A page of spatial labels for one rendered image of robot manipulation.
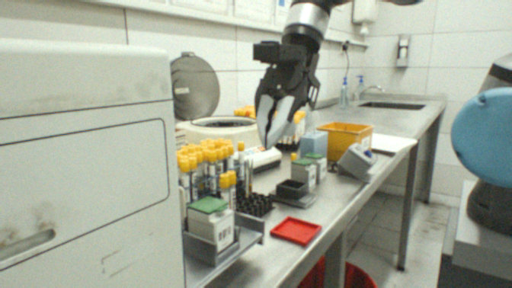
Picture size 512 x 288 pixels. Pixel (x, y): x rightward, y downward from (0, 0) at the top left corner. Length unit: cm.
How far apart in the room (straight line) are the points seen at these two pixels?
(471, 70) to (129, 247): 285
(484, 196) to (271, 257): 36
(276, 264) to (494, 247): 30
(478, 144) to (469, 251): 18
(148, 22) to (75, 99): 87
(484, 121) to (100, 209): 40
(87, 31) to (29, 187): 78
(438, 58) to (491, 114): 257
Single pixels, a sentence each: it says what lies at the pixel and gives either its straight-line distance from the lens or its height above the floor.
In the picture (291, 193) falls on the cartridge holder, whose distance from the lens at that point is 68.
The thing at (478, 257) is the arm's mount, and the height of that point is 90.
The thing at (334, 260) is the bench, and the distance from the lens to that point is 83.
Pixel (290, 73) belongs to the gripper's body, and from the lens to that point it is 54.
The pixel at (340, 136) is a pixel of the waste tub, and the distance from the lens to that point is 97.
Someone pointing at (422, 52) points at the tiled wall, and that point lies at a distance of 301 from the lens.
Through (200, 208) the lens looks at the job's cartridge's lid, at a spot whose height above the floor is 98.
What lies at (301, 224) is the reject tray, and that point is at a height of 88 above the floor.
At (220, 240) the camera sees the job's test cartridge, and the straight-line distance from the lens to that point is 43.
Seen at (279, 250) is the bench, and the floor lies 88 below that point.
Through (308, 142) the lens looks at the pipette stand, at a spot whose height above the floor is 96.
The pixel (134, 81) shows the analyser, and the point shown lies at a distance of 28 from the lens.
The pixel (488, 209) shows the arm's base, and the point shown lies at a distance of 62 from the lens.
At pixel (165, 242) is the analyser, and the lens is 33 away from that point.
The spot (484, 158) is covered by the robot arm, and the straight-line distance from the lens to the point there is 46.
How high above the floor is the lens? 116
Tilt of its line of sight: 14 degrees down
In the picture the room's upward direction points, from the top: straight up
